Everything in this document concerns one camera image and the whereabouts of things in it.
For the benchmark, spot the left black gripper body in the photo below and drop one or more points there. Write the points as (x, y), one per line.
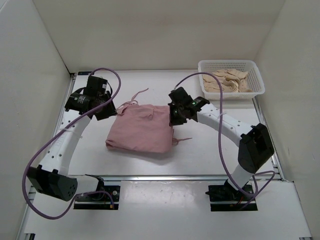
(104, 98)

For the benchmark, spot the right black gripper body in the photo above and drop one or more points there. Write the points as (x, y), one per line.
(176, 117)

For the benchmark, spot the pink trousers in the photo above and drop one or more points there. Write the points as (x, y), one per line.
(142, 128)

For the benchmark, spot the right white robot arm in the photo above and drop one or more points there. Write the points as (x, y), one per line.
(254, 142)

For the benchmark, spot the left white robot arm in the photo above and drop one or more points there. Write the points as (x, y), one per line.
(50, 177)

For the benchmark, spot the beige trousers in basket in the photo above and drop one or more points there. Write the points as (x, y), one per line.
(231, 81)

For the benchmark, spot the white plastic basket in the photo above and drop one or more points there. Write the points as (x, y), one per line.
(254, 79)

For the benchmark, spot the front aluminium rail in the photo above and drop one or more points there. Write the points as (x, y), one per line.
(170, 177)

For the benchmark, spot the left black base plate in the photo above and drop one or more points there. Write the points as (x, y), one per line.
(107, 198)

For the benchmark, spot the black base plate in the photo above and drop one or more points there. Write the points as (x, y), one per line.
(107, 198)
(226, 199)

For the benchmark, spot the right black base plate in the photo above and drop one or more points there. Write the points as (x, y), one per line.
(226, 199)

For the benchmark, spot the left aluminium rail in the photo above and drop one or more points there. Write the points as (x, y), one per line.
(21, 235)

